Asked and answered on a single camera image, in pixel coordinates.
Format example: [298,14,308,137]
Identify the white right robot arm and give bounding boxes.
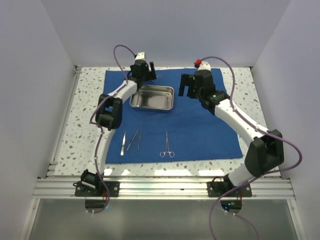
[178,70,284,197]

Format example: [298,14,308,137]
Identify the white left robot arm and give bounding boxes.
[80,52,157,197]

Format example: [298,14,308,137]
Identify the wide steel tweezers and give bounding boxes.
[120,132,126,156]

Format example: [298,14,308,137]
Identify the stainless steel tray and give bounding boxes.
[129,85,175,112]

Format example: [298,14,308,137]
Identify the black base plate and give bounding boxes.
[206,176,253,198]
[72,181,120,198]

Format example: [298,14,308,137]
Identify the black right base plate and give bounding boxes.
[206,176,253,198]

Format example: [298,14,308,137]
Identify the aluminium front rail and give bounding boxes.
[31,176,295,200]

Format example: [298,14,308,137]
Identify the aluminium left side rail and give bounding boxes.
[45,65,83,178]

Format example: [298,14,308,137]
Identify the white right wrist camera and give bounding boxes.
[197,61,211,71]

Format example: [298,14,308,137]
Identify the blue surgical cloth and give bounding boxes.
[105,68,243,164]

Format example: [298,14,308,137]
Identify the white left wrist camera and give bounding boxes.
[135,51,146,61]

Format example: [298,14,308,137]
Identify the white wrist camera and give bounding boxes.
[135,51,146,61]
[197,61,211,71]

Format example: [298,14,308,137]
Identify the aluminium rail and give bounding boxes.
[45,65,83,178]
[31,176,295,200]

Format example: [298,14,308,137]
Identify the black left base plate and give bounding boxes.
[72,181,120,198]

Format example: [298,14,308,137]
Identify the steel hemostat clamp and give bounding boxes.
[151,75,162,83]
[159,132,175,158]

